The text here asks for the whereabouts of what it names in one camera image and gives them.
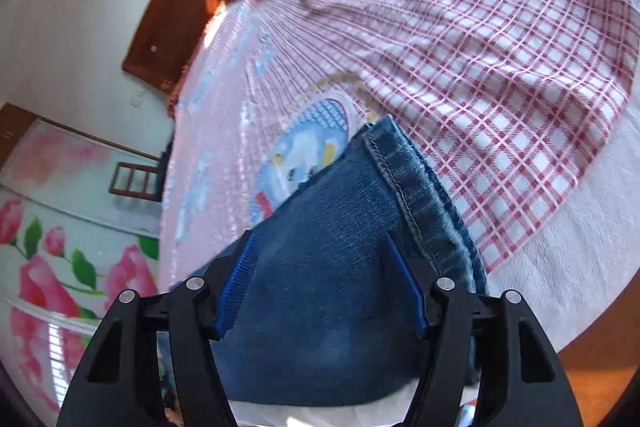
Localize dark cloth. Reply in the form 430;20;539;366
159;134;175;202

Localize wooden headboard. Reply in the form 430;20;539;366
122;0;306;95

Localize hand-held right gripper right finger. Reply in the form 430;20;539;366
382;233;585;427

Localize pale pink mattress cover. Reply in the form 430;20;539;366
487;107;640;354

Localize floral sliding wardrobe doors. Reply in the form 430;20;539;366
0;104;166;414

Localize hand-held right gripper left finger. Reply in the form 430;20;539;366
56;229;261;427

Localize blue denim pants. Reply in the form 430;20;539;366
170;116;489;408

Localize wooden chair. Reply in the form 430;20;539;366
109;161;162;202

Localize pink plaid printed bed sheet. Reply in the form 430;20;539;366
159;0;640;293

